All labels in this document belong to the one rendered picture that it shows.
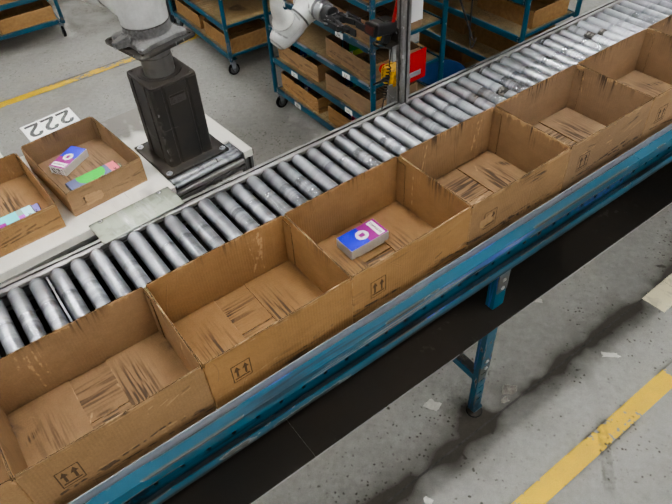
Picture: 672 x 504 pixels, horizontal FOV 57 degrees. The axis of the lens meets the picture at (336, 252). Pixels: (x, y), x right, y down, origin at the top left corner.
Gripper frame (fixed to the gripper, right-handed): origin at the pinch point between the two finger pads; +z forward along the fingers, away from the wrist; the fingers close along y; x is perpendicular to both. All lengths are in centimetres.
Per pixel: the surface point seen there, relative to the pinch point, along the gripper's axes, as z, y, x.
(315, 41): -72, 27, 41
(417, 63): 25.9, 10.6, 8.8
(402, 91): 30.8, -1.4, 14.6
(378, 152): 50, -29, 21
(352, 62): -33, 22, 36
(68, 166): -12, -123, 17
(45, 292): 40, -150, 20
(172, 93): 10, -86, -8
